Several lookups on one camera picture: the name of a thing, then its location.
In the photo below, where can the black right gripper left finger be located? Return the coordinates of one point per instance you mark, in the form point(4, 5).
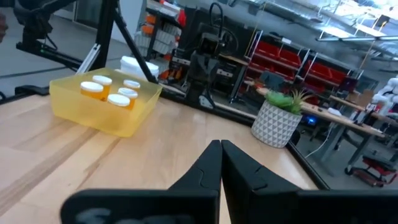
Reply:
point(140, 205)

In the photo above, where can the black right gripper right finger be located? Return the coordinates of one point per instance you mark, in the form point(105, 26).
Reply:
point(295, 205)

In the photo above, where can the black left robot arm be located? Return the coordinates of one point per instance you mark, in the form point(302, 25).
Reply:
point(34, 25)

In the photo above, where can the yellow translucent plastic bin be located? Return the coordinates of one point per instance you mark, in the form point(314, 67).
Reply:
point(93, 115)

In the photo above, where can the succulent in white patterned pot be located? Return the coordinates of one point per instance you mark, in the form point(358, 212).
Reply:
point(275, 124)

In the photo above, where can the red floor cart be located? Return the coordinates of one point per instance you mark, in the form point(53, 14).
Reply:
point(377, 165)

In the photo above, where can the white plastic bucket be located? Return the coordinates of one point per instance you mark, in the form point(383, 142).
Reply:
point(130, 65)

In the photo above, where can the white robot figure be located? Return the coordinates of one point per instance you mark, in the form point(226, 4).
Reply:
point(388, 93)

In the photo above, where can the rack with red bins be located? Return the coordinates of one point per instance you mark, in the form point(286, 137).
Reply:
point(289, 57)

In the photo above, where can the black machine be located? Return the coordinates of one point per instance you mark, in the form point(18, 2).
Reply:
point(203, 65)

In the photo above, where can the storage shelf with small bins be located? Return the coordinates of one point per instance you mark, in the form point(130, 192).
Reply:
point(161, 34)

